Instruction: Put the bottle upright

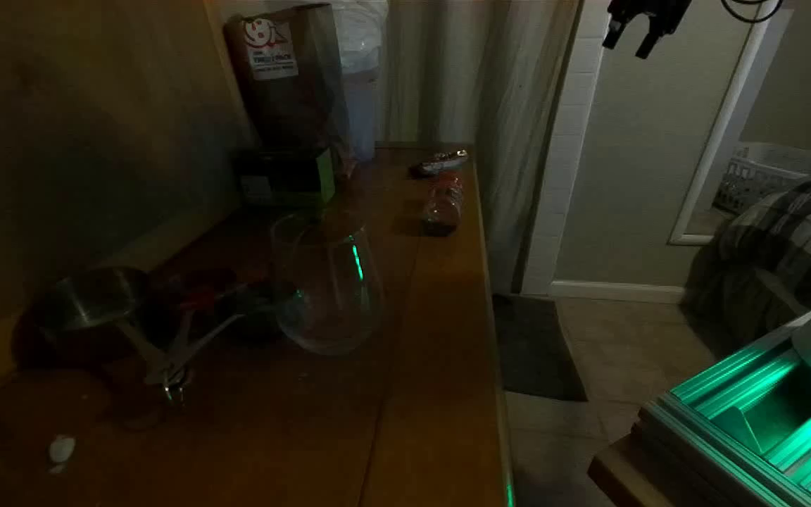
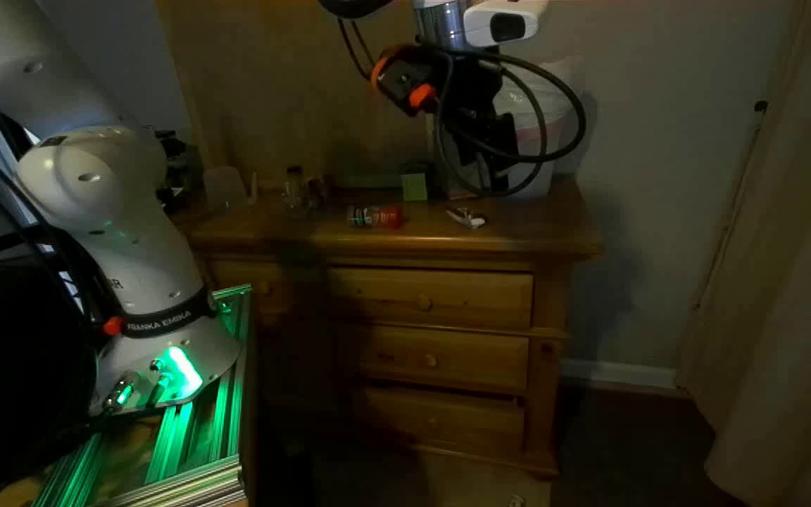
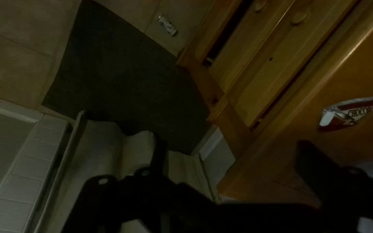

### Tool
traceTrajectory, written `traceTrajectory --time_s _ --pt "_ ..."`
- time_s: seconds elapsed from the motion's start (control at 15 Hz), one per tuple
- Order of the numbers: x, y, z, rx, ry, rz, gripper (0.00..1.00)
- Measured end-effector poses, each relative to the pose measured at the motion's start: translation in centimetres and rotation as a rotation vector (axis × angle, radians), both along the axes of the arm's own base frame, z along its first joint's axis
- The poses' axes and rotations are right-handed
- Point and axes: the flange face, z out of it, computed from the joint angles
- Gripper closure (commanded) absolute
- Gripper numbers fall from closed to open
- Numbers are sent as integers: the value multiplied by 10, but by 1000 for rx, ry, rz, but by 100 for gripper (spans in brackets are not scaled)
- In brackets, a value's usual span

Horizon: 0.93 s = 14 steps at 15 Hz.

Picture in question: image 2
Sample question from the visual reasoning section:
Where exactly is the small green box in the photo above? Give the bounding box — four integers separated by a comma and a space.
401, 173, 429, 204

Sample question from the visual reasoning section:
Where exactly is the red capped spice bottle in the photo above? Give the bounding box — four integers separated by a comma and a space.
346, 207, 405, 229

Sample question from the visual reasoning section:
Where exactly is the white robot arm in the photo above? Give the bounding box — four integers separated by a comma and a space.
0, 0, 239, 416

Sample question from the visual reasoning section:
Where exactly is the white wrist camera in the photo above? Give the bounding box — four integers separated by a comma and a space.
410, 0, 555, 50

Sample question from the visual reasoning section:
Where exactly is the clear glass jar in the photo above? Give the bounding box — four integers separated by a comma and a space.
284, 167, 303, 212

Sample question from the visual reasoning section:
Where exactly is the black case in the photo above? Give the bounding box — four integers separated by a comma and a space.
0, 225, 105, 484

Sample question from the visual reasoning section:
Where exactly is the wooden three drawer dresser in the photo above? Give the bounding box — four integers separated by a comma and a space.
185, 180, 603, 476

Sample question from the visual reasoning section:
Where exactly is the black gripper orange trim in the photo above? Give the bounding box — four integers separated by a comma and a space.
370, 42, 519, 198

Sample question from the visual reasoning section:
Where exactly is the beige curtain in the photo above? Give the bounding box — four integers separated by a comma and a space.
675, 0, 811, 507

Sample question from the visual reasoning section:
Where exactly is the green lit aluminium robot base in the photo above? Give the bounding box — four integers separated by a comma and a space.
0, 281, 260, 507

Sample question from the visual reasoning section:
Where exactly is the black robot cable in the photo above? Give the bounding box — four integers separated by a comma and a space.
336, 14, 591, 200

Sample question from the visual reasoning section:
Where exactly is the white plastic lined bin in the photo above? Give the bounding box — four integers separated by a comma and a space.
496, 69, 578, 200

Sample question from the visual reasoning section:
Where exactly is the dark small jar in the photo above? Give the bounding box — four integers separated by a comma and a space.
308, 178, 330, 209

